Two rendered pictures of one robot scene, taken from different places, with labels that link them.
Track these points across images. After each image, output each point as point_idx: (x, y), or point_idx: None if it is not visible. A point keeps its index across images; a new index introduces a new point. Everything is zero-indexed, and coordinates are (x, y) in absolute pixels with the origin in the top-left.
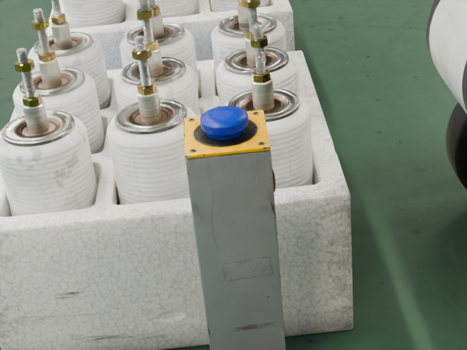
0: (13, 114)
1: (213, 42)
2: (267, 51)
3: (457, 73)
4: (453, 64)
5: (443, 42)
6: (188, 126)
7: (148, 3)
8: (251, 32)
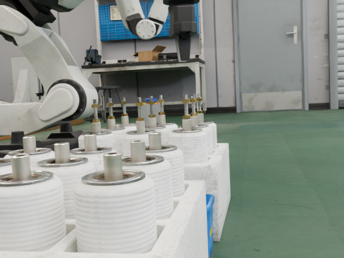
0: (219, 156)
1: (115, 137)
2: (104, 129)
3: (97, 97)
4: (95, 97)
5: (91, 94)
6: (158, 102)
7: (141, 114)
8: (112, 115)
